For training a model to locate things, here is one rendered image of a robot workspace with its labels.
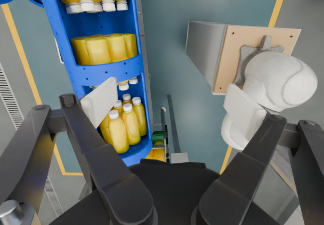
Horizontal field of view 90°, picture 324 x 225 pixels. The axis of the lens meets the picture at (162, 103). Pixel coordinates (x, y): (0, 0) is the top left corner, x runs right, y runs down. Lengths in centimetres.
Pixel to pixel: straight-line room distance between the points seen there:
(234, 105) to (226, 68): 63
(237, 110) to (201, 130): 212
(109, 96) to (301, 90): 57
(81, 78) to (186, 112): 163
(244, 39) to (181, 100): 131
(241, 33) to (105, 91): 69
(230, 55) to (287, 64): 24
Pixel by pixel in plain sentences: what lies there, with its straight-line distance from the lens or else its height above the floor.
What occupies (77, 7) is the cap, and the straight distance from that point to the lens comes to 66.
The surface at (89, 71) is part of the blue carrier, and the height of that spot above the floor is 123.
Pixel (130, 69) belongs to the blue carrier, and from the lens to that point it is 58.
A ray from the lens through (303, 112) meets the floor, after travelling 278.
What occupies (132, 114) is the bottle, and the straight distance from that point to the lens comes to 73.
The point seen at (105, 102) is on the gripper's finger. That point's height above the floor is 159.
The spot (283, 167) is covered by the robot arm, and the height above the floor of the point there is 143.
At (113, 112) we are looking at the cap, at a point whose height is 116.
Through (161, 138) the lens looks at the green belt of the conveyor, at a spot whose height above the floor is 90.
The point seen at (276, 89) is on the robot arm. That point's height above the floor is 128.
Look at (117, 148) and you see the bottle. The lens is 77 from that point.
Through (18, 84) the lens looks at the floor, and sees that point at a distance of 243.
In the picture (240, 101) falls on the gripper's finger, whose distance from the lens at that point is 17.
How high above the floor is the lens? 173
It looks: 61 degrees down
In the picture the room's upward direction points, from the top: 177 degrees clockwise
